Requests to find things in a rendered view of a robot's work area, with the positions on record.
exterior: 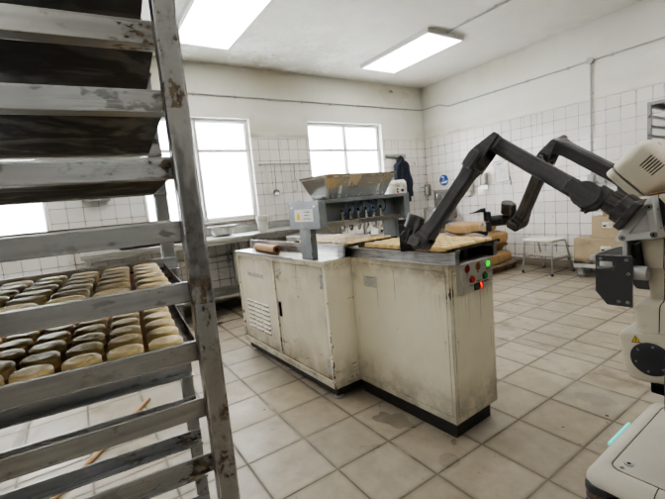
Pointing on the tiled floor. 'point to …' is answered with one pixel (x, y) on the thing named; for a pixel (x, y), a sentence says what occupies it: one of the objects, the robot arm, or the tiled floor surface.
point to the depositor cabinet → (303, 315)
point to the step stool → (547, 251)
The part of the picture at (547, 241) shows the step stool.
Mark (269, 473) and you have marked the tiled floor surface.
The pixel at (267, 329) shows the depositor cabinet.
